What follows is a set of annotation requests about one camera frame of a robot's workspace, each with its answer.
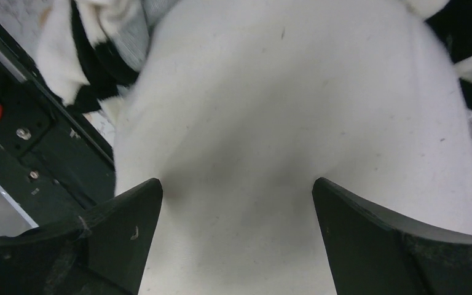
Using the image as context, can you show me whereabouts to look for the white pillow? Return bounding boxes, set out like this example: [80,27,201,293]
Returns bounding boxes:
[113,1,472,294]

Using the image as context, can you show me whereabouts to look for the black white striped pillowcase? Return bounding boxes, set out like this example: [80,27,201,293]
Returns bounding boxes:
[35,1,472,122]

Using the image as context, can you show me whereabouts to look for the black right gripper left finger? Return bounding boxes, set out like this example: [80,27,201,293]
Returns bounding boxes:
[0,178,163,294]

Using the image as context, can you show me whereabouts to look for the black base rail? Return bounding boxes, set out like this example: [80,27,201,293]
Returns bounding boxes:
[0,0,117,241]

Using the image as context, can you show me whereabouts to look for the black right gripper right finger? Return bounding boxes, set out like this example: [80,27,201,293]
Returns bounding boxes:
[312,178,472,294]

